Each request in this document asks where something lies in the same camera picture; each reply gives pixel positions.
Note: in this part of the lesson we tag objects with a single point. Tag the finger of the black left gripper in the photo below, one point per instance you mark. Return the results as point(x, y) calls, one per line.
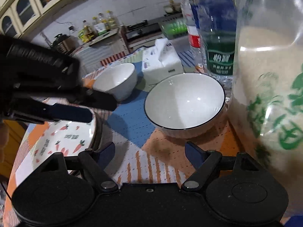
point(94, 99)
point(35, 112)

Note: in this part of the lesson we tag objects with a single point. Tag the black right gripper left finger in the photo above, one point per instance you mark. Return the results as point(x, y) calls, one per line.
point(93, 164)

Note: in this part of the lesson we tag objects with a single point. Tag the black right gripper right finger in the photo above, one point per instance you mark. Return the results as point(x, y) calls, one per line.
point(206, 165)

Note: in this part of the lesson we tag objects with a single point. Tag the white sun plate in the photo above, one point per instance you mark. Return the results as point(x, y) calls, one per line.
point(97, 140)

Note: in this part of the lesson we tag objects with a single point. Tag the white bunny carrot plate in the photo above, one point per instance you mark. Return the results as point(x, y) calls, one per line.
point(68, 137)

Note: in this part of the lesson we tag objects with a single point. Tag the left hand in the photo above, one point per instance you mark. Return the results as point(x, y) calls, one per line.
point(4, 136)

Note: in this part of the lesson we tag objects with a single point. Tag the white ribbed bowl far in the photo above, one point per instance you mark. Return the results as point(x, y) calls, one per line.
point(119, 80)

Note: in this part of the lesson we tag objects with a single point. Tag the white ribbed bowl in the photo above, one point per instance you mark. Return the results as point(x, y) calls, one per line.
point(119, 80)
point(185, 105)

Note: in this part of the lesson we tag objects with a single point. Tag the patchwork covered counter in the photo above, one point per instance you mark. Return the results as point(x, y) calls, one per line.
point(102, 51)

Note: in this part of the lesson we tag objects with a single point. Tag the colourful patchwork tablecloth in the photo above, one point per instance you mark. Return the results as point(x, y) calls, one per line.
point(143, 153)

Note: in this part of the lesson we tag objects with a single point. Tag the white ribbed bowl near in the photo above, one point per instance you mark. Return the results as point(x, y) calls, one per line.
point(185, 105)

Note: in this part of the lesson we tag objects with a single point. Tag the white tissue pack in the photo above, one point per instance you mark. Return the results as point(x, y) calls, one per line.
point(160, 61)

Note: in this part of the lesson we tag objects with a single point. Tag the clear bag of rice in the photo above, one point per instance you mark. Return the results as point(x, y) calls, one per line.
point(266, 106)

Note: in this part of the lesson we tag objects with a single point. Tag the green dish rack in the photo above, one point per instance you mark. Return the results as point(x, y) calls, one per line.
point(173, 28)

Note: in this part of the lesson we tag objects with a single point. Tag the red label water bottle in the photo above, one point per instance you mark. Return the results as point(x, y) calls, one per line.
point(194, 38)

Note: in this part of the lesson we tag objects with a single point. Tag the green label water bottle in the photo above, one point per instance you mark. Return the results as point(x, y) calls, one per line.
point(217, 22)

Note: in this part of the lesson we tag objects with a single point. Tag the cream wall cupboard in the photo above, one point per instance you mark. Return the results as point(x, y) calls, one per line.
point(28, 4)

